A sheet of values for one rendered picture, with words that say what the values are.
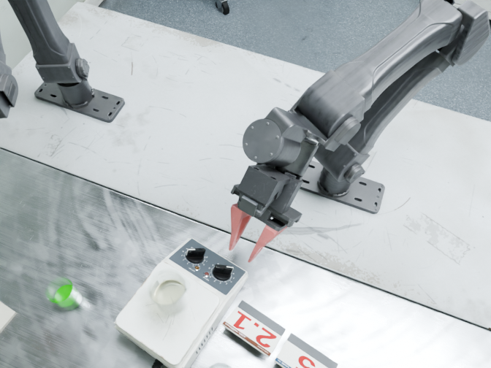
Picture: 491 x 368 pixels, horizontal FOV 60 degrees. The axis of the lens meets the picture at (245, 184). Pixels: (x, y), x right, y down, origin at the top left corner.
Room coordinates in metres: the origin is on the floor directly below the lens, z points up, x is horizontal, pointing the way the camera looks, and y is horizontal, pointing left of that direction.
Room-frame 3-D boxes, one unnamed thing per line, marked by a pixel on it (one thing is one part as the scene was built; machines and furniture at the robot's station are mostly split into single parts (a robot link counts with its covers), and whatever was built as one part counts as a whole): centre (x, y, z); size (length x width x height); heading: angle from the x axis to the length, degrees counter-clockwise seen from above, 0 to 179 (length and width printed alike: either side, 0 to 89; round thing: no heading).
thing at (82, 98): (0.65, 0.39, 0.94); 0.20 x 0.07 x 0.08; 71
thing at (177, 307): (0.18, 0.10, 1.02); 0.06 x 0.05 x 0.08; 97
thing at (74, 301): (0.19, 0.29, 0.93); 0.04 x 0.04 x 0.06
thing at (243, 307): (0.16, -0.03, 0.92); 0.09 x 0.06 x 0.04; 59
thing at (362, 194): (0.46, -0.18, 0.94); 0.20 x 0.07 x 0.08; 71
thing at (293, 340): (0.11, -0.11, 0.92); 0.09 x 0.06 x 0.04; 59
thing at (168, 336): (0.16, 0.11, 0.98); 0.12 x 0.12 x 0.01; 60
